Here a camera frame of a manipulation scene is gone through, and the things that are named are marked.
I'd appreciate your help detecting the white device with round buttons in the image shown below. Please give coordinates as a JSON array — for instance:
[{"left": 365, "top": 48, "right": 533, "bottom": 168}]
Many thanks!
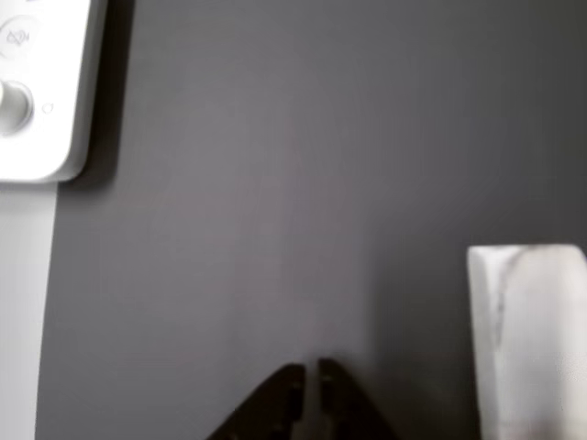
[{"left": 0, "top": 0, "right": 110, "bottom": 185}]

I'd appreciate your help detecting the grey desk mat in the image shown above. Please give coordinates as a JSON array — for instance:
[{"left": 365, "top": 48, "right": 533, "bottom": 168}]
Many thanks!
[{"left": 34, "top": 0, "right": 587, "bottom": 440}]

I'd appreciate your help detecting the white block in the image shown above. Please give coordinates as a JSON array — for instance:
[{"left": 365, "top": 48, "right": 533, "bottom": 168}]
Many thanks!
[{"left": 466, "top": 244, "right": 587, "bottom": 440}]

